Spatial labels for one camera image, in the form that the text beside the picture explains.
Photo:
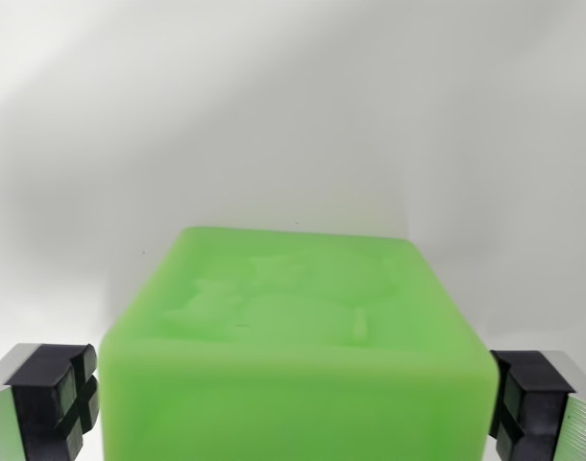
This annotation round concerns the green cube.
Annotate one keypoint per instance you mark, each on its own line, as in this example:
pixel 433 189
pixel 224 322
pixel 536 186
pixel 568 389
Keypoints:
pixel 293 365

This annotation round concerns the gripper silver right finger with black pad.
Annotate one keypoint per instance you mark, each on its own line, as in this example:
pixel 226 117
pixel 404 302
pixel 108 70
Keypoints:
pixel 543 408

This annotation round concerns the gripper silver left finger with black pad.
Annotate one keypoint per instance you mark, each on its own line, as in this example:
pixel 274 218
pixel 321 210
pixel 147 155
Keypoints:
pixel 43 408

